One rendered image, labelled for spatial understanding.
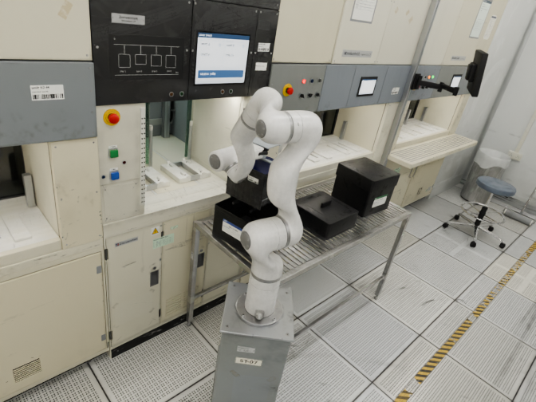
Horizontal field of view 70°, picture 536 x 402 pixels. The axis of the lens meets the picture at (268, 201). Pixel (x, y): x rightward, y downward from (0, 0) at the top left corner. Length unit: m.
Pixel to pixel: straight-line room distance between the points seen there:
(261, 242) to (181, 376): 1.21
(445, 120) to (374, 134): 1.50
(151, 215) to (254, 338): 0.79
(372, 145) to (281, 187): 2.10
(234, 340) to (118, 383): 0.93
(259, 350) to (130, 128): 1.02
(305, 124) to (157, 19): 0.75
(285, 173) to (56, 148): 0.86
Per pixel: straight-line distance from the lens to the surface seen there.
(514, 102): 5.59
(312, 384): 2.39
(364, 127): 3.29
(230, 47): 1.85
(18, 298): 1.90
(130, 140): 1.71
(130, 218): 1.87
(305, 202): 2.19
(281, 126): 1.13
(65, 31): 1.52
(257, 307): 1.51
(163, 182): 2.12
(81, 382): 2.35
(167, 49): 1.68
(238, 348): 1.56
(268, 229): 1.29
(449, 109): 4.59
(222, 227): 1.89
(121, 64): 1.60
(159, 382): 2.29
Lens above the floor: 1.86
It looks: 28 degrees down
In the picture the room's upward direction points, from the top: 10 degrees clockwise
